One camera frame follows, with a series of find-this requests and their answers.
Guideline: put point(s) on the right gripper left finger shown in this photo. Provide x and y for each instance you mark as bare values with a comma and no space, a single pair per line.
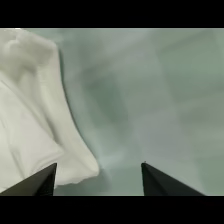
38,182

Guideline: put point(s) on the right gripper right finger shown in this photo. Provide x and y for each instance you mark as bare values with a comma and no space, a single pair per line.
163,184

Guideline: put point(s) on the white shirt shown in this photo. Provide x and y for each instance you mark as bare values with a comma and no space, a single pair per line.
30,113

